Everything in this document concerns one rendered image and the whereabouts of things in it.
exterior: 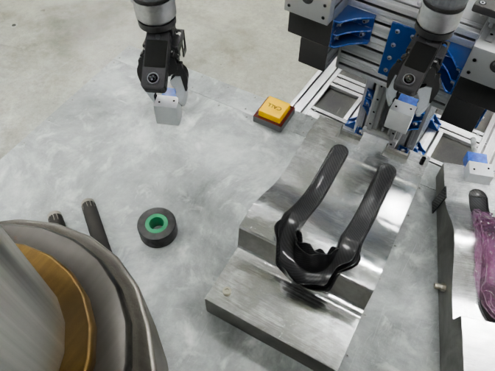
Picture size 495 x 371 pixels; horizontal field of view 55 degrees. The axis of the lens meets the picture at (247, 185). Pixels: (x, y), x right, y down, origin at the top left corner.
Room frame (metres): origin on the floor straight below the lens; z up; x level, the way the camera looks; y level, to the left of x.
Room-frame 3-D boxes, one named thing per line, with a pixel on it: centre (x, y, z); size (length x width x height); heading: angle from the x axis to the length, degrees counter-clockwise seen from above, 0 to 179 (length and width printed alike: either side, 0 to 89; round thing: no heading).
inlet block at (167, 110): (0.79, 0.17, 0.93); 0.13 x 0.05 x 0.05; 173
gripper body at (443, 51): (0.77, -0.35, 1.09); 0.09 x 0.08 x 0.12; 151
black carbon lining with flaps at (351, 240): (0.51, -0.18, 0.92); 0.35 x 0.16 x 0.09; 151
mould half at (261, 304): (0.50, -0.16, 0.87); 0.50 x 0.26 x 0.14; 151
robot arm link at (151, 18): (0.77, 0.18, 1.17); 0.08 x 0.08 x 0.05
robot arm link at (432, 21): (0.76, -0.34, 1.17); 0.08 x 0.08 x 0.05
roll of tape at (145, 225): (0.52, 0.19, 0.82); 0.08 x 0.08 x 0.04
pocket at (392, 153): (0.67, -0.32, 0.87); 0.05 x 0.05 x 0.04; 61
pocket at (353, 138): (0.72, -0.23, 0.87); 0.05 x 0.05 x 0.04; 61
